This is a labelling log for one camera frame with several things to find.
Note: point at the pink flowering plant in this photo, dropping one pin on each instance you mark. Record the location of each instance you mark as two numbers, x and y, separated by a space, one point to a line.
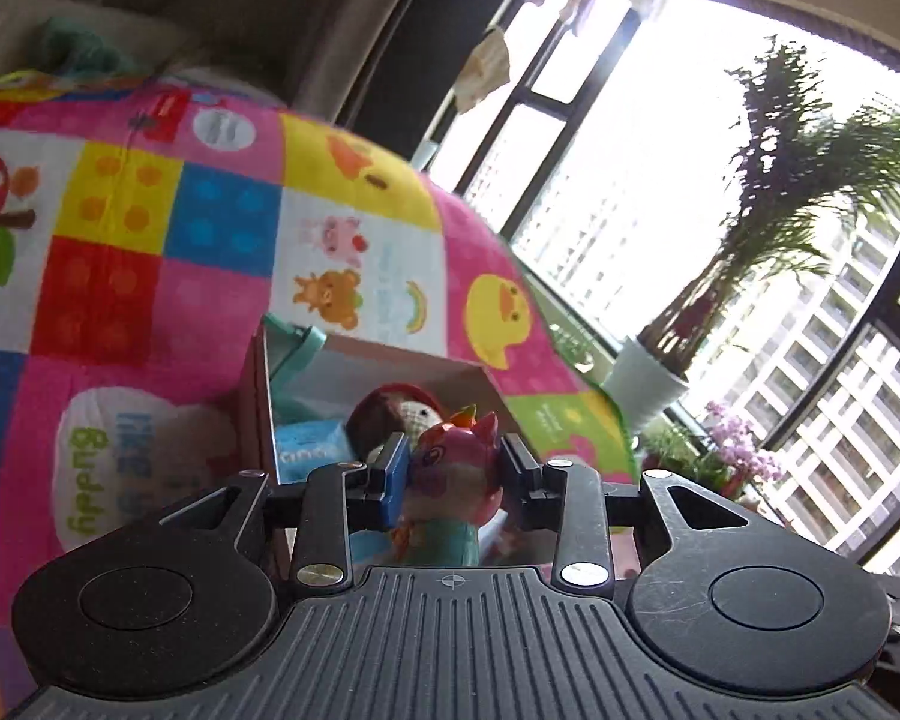
746 454

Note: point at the tall palm plant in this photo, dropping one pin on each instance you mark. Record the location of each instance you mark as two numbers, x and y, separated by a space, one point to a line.
765 225

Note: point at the colourful cartoon play mat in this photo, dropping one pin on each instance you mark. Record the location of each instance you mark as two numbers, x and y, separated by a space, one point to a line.
195 300

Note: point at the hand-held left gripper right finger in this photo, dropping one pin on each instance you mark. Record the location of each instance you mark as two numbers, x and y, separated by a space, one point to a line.
514 465

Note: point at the blue and white pouch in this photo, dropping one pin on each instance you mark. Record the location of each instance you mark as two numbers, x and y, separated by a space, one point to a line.
311 450

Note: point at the cream hanging cloth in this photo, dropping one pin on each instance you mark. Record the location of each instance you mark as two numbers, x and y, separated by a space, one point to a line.
484 67

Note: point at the green plastic toy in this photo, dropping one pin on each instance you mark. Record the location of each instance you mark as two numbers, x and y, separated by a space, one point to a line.
307 352

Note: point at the pink cardboard box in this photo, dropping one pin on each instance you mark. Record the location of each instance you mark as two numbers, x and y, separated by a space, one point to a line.
390 371

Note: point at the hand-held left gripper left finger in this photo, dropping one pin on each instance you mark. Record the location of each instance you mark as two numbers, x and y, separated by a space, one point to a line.
397 476

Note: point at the white plant pot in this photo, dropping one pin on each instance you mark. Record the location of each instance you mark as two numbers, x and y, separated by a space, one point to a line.
645 386

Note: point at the beige curtain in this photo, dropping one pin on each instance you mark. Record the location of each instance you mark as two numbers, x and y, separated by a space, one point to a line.
390 37

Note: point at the small green plant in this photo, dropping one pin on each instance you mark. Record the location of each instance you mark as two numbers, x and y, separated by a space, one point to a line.
679 454

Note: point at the brown crochet doll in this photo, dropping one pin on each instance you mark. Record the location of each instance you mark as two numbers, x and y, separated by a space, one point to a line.
390 416

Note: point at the black window frame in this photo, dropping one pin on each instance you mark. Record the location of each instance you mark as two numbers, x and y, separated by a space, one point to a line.
540 101

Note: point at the pink unicorn toy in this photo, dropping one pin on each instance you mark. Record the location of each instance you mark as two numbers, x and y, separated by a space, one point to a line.
457 480

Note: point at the green cloth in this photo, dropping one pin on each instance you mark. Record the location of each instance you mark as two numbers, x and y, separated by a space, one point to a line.
82 49

